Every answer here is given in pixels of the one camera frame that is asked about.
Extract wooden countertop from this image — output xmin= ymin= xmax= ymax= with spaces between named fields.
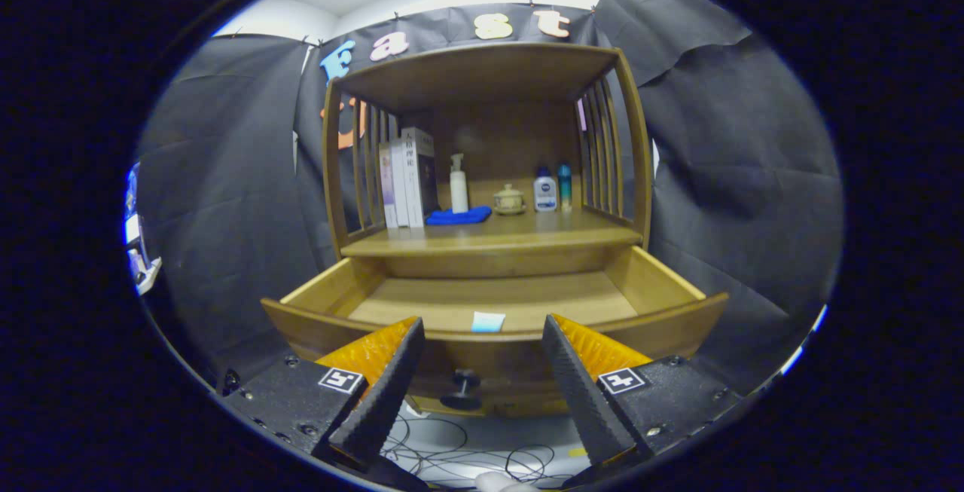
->
xmin=340 ymin=176 xmax=643 ymax=258

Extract purple white book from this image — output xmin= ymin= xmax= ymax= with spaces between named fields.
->
xmin=378 ymin=141 xmax=398 ymax=230

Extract grey portrait cover book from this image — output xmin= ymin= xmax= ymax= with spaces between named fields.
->
xmin=401 ymin=127 xmax=441 ymax=228

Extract blue folded cloth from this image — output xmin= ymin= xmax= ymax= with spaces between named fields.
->
xmin=426 ymin=206 xmax=493 ymax=226

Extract black drawer knob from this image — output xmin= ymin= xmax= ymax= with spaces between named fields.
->
xmin=440 ymin=368 xmax=484 ymax=412

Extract black floor cables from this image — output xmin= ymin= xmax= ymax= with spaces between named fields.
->
xmin=380 ymin=413 xmax=577 ymax=489

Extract white bottle with blue cap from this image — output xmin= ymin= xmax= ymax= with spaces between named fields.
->
xmin=533 ymin=167 xmax=558 ymax=212

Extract white pump bottle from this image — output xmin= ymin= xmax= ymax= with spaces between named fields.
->
xmin=450 ymin=153 xmax=469 ymax=214

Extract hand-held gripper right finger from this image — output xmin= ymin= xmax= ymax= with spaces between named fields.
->
xmin=541 ymin=313 xmax=746 ymax=469

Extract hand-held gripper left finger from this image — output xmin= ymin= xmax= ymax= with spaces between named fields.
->
xmin=218 ymin=316 xmax=426 ymax=470

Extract lidded tea cup with saucer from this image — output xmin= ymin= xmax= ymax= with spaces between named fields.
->
xmin=493 ymin=184 xmax=527 ymax=215

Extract wooden cabinet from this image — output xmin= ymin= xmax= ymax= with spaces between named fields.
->
xmin=322 ymin=41 xmax=654 ymax=417

